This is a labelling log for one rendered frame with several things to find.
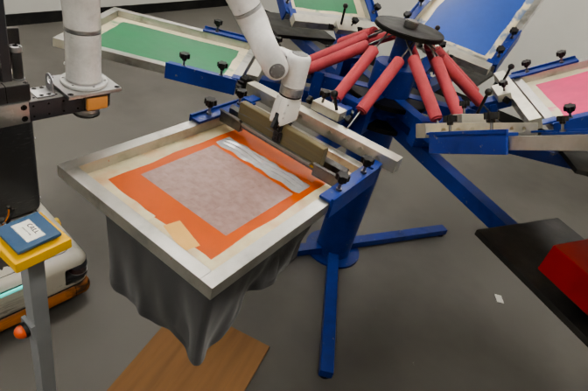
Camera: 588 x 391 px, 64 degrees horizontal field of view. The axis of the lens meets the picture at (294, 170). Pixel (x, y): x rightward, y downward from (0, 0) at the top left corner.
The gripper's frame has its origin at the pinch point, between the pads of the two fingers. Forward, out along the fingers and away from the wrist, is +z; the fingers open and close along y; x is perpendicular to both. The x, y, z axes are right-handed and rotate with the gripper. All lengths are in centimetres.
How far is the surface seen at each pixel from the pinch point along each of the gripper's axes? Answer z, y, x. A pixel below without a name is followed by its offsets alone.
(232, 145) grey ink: 7.6, 9.0, -12.0
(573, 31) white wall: -9, -412, 39
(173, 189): 8.5, 40.3, -5.6
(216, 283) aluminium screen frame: 5, 59, 29
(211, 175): 8.3, 26.6, -4.3
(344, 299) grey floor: 103, -57, 27
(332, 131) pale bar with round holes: 0.8, -20.9, 8.2
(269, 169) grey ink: 7.7, 9.2, 4.5
